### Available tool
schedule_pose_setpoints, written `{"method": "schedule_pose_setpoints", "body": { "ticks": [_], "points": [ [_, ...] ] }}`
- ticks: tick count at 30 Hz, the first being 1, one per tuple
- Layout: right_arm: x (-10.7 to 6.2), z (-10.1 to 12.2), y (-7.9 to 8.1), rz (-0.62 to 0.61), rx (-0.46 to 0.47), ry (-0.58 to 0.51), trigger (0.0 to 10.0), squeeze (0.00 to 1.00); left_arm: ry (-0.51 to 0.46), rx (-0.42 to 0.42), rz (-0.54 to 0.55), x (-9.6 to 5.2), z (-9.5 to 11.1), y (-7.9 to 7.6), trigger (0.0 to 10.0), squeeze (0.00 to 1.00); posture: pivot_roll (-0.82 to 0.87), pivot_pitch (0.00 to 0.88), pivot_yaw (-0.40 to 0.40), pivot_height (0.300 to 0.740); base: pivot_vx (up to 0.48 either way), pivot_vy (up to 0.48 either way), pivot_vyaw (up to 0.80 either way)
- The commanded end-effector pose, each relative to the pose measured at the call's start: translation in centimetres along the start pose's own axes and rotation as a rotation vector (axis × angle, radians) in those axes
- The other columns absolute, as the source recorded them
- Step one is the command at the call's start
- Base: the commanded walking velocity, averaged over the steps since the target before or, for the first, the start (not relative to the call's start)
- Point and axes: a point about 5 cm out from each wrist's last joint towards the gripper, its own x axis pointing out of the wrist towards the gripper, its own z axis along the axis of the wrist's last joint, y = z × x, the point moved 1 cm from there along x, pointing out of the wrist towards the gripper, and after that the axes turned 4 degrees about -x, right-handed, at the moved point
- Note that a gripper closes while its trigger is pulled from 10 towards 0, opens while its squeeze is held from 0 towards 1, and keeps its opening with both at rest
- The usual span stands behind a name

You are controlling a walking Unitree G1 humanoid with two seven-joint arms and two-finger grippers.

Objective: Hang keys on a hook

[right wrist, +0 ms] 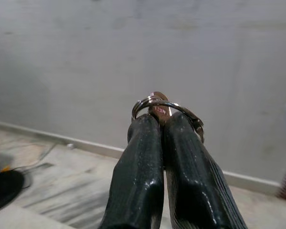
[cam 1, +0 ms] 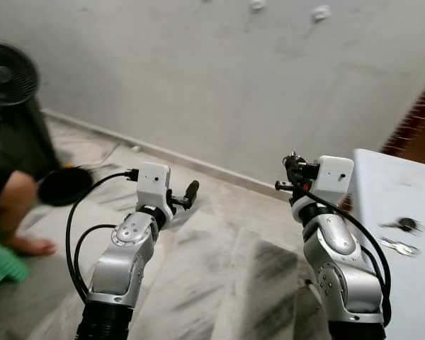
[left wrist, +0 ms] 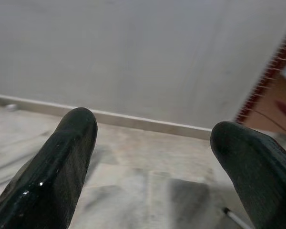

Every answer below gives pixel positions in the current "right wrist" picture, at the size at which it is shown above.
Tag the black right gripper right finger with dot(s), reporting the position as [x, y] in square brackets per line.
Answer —
[188, 176]

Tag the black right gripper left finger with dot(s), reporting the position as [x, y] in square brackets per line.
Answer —
[135, 171]

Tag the small white floor knob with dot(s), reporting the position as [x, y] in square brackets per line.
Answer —
[70, 145]

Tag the black round floor object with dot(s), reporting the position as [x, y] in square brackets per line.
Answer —
[3, 190]

